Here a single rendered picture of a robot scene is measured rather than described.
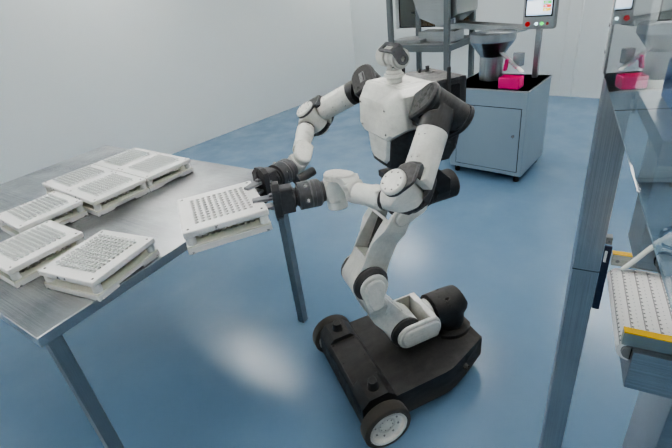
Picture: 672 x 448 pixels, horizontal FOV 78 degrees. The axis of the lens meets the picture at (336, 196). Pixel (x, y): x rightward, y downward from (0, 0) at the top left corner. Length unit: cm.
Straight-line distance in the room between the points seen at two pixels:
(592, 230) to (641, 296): 18
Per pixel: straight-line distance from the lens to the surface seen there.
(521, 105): 352
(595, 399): 217
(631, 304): 115
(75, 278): 147
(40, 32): 497
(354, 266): 160
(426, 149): 114
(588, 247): 124
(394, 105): 131
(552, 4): 375
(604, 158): 113
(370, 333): 204
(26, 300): 162
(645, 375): 109
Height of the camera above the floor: 162
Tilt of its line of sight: 27 degrees down
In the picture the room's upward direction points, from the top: 7 degrees counter-clockwise
